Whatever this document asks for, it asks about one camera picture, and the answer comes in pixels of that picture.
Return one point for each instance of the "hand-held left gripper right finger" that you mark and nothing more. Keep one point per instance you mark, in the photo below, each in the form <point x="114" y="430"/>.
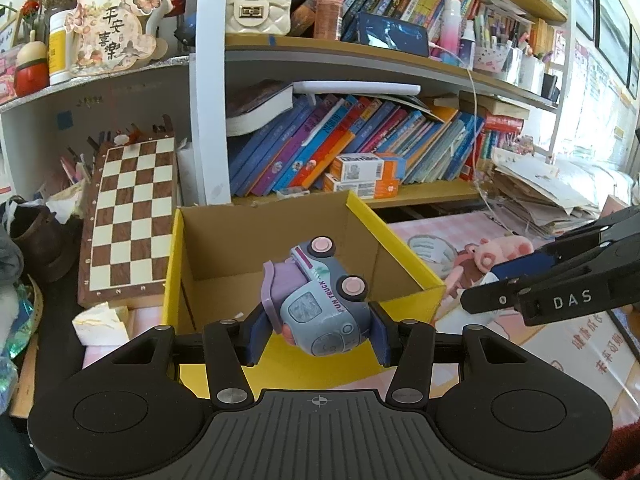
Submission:
<point x="382" y="340"/>

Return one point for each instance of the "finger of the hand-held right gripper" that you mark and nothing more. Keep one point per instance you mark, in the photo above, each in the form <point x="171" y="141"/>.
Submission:
<point x="575" y="300"/>
<point x="525" y="265"/>

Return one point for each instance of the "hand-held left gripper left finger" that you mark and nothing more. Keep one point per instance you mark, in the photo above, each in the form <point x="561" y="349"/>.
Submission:
<point x="256" y="337"/>

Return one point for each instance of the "grey purple toy truck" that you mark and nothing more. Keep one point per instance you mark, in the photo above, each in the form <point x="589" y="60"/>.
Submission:
<point x="320" y="310"/>

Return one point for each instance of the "yellow cardboard box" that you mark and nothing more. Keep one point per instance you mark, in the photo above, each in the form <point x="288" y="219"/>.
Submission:
<point x="225" y="240"/>

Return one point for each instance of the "white sheet red print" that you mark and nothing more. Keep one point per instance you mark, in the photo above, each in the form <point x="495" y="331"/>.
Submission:
<point x="575" y="360"/>

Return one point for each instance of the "stack of loose papers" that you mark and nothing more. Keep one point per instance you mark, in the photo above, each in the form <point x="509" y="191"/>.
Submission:
<point x="550" y="190"/>

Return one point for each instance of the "pink printed desk mat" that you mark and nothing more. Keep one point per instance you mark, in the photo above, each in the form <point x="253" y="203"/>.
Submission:
<point x="425" y="225"/>

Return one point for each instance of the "red hardcover books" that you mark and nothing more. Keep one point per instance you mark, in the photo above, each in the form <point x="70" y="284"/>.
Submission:
<point x="500" y="135"/>

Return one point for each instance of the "orange white carton box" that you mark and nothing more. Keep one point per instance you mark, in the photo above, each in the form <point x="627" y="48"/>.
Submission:
<point x="365" y="166"/>
<point x="360" y="187"/>

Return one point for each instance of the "crumpled white tissue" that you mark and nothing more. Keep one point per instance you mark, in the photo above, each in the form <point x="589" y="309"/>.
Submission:
<point x="100" y="325"/>

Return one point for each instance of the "fuzzy clothing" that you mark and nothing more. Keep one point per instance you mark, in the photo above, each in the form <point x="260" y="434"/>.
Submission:
<point x="625" y="450"/>

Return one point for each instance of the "brown white chessboard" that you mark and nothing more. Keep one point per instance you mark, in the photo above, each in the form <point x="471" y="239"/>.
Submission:
<point x="130" y="210"/>

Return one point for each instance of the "row of colourful children's books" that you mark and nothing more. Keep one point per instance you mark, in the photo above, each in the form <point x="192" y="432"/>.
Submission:
<point x="310" y="150"/>

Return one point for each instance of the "clear pen holder with pens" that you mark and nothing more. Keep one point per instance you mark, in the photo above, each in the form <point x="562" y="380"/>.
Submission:
<point x="492" y="55"/>

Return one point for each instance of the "thick dark-covered book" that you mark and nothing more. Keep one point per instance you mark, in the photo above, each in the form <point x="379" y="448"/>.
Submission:
<point x="255" y="110"/>

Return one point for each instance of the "brown leather item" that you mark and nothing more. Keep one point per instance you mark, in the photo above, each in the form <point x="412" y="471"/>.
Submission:
<point x="45" y="245"/>

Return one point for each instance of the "flat white board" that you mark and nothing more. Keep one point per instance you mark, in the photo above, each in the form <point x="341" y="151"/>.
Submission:
<point x="360" y="88"/>

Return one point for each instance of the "white pink bottle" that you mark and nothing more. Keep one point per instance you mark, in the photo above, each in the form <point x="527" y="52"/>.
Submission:
<point x="451" y="25"/>

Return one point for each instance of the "blue tablet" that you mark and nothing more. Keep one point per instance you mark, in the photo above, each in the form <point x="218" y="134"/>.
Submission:
<point x="390" y="32"/>

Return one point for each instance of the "wooden bookshelf white posts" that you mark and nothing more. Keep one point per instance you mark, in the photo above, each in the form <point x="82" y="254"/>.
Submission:
<point x="300" y="46"/>

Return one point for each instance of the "pink plastic bottle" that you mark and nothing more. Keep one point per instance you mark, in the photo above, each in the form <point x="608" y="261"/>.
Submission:
<point x="329" y="10"/>

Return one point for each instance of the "rabbit paper decoration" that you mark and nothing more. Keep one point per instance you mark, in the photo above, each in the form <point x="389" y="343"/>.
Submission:
<point x="115" y="25"/>

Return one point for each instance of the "white jar yellow label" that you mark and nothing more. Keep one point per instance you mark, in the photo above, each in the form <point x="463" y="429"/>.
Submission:
<point x="61" y="50"/>

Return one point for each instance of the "red wooden doll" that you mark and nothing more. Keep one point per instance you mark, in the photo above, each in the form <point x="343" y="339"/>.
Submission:
<point x="31" y="70"/>

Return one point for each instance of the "white wall chart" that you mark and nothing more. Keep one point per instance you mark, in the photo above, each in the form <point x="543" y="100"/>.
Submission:
<point x="600" y="90"/>

